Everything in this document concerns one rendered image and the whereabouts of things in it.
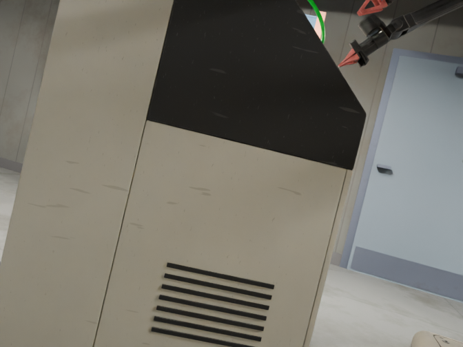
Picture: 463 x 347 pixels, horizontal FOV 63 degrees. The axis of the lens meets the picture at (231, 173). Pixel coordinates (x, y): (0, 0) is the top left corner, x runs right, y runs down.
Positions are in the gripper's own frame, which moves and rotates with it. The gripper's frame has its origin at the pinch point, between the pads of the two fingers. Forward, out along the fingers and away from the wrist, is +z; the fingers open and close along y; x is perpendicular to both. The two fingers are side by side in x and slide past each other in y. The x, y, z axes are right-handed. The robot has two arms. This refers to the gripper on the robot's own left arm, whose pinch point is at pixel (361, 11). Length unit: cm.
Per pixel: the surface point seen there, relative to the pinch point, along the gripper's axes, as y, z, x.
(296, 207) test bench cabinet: 38, 47, 36
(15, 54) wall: -318, 304, -223
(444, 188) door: -223, -30, 162
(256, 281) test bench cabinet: 45, 67, 46
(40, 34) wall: -320, 260, -221
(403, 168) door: -231, -10, 129
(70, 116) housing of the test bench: 49, 82, -18
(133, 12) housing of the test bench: 40, 55, -31
